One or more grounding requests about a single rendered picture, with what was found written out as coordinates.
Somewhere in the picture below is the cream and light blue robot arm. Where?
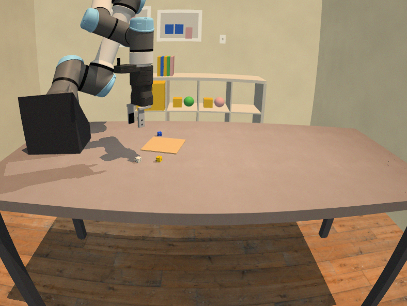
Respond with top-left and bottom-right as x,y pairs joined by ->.
46,0 -> 154,103

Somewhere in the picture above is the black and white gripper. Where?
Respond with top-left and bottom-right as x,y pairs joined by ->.
114,51 -> 153,128

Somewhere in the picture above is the orange flat mat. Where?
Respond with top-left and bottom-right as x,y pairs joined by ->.
141,137 -> 186,154

